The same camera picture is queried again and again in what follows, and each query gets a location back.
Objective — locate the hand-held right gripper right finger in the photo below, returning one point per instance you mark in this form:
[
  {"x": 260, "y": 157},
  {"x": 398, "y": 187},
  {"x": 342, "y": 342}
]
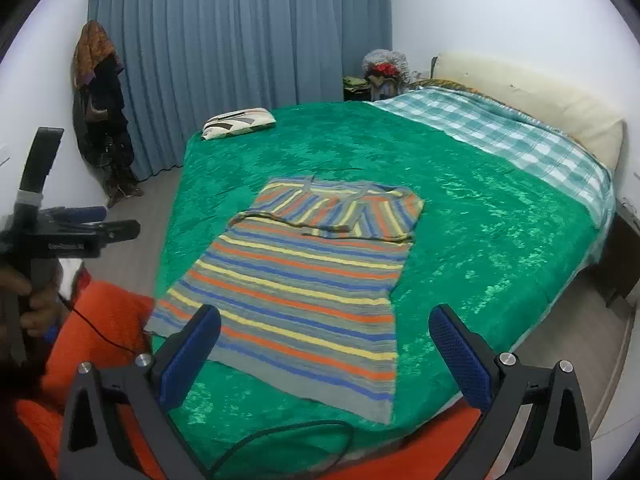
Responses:
[{"x": 460, "y": 355}]

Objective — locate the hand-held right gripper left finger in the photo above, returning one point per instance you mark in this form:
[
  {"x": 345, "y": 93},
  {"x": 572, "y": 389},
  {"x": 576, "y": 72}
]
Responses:
[{"x": 192, "y": 355}]

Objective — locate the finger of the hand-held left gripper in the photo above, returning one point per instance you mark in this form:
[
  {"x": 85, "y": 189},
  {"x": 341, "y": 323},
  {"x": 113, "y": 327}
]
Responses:
[
  {"x": 100, "y": 235},
  {"x": 82, "y": 214}
]

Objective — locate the striped knitted sweater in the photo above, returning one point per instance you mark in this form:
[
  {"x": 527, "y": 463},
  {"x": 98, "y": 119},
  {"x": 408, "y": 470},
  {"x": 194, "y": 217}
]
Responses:
[{"x": 300, "y": 285}]

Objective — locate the dark hanging clothes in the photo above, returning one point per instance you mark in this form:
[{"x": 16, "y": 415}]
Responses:
[{"x": 102, "y": 110}]

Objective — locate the grey and red clothes pile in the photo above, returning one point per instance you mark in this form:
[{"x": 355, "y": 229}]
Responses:
[{"x": 387, "y": 67}]

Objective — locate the person's left hand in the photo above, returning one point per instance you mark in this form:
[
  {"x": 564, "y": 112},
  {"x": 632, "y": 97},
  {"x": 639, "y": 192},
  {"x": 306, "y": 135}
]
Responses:
[{"x": 45, "y": 305}]

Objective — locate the green velvet blanket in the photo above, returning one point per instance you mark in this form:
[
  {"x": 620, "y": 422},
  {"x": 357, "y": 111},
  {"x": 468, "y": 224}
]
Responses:
[{"x": 475, "y": 210}]

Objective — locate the patterned white pillow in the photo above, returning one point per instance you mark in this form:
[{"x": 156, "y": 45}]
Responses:
[{"x": 240, "y": 122}]

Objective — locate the brown wooden nightstand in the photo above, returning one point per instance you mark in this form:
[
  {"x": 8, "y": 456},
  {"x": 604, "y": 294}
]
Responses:
[{"x": 625, "y": 250}]

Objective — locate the grey-blue curtain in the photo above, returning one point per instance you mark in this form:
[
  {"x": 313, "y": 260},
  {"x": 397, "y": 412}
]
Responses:
[{"x": 225, "y": 45}]

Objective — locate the green checked bed sheet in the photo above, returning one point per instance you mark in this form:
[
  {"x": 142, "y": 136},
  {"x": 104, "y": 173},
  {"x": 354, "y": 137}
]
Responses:
[{"x": 500, "y": 130}]

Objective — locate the yellow patterned cloth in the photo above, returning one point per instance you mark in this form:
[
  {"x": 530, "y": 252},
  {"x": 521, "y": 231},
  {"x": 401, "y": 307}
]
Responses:
[{"x": 450, "y": 84}]

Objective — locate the cream padded headboard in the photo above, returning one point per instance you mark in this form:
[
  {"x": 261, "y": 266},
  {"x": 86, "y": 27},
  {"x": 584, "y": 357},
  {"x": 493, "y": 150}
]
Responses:
[{"x": 550, "y": 95}]

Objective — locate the green folded cloth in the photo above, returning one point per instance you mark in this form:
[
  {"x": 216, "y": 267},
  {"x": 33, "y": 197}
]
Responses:
[{"x": 356, "y": 87}]

